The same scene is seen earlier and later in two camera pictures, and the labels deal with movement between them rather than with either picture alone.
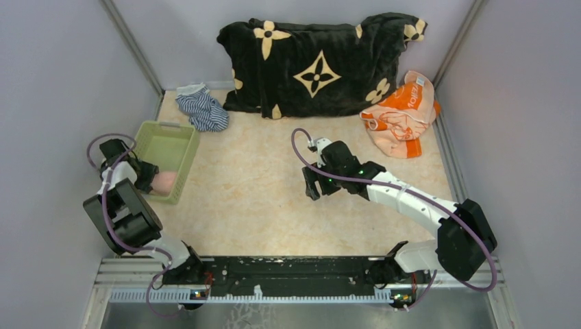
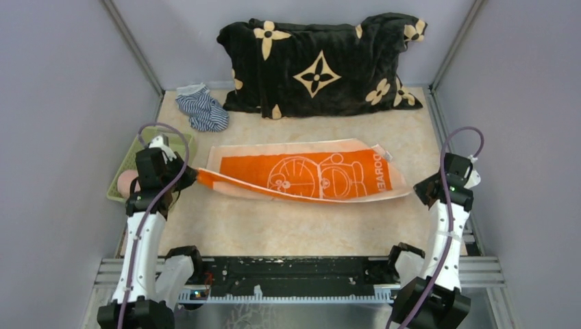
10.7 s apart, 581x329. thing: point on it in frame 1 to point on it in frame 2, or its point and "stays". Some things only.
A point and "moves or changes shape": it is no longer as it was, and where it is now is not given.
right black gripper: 312,189 to 421,188
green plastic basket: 170,147 stays
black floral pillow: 282,70 stays
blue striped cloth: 205,112 stays
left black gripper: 149,170 to 190,175
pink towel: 163,182 moves or changes shape
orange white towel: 396,125 to 329,171
